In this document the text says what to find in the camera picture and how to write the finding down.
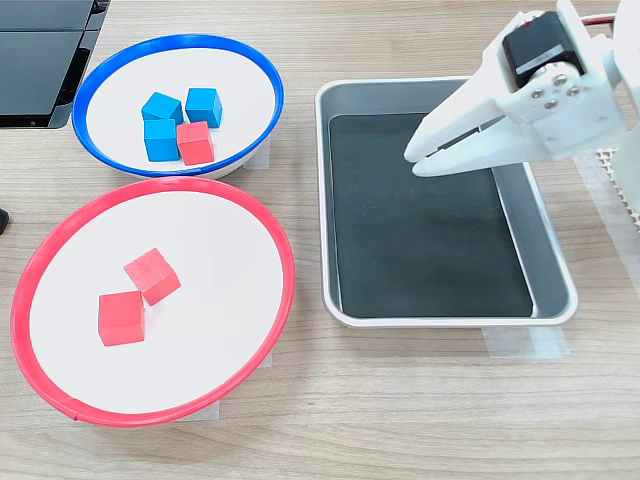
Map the black tray mat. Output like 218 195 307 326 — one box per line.
328 112 535 319

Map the black flat electronic device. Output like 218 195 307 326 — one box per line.
0 0 112 130

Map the red cube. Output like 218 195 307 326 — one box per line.
98 290 146 347
123 248 182 307
176 120 216 166

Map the blue-rimmed white plate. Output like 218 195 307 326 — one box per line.
72 33 285 180

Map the blue cube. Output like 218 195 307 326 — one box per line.
143 118 181 163
141 91 184 124
184 87 223 129

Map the red-rimmed white plate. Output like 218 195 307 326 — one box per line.
10 177 296 428

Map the steel tray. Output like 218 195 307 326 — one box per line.
314 76 580 330

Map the pale perforated base plate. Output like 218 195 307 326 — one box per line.
594 147 640 236

